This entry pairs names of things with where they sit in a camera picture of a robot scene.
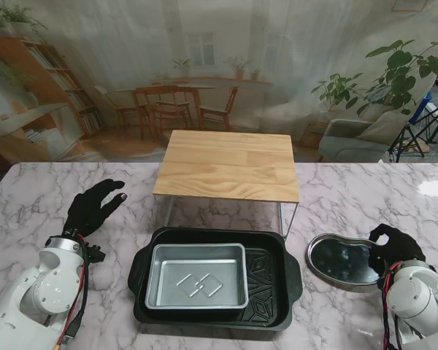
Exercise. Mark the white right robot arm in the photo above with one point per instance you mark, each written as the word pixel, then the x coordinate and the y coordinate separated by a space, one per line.
pixel 419 299

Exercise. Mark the silver rectangular baking tin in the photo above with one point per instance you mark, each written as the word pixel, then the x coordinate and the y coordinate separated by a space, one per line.
pixel 197 280

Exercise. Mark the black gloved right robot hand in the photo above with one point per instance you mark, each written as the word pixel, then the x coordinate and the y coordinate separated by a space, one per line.
pixel 403 248

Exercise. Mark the printed room scene backdrop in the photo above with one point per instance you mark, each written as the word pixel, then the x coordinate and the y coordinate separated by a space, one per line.
pixel 204 54

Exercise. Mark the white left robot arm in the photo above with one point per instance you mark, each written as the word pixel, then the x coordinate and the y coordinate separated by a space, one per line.
pixel 40 291

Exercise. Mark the kidney-shaped steel dish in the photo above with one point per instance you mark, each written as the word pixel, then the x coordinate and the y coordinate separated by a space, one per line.
pixel 336 262

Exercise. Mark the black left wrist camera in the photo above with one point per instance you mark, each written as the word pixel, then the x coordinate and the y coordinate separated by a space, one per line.
pixel 95 253

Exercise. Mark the black tripod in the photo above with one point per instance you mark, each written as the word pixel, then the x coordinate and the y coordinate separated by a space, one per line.
pixel 421 127

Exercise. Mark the wooden shelf with metal legs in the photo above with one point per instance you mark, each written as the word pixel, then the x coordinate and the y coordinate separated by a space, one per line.
pixel 226 167

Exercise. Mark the large black patterned baking tray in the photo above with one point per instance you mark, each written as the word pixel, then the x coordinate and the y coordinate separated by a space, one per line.
pixel 270 284

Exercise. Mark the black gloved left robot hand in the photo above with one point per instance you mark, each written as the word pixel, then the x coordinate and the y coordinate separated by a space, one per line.
pixel 85 215

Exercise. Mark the blue panel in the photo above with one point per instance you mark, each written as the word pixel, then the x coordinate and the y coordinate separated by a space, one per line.
pixel 421 107

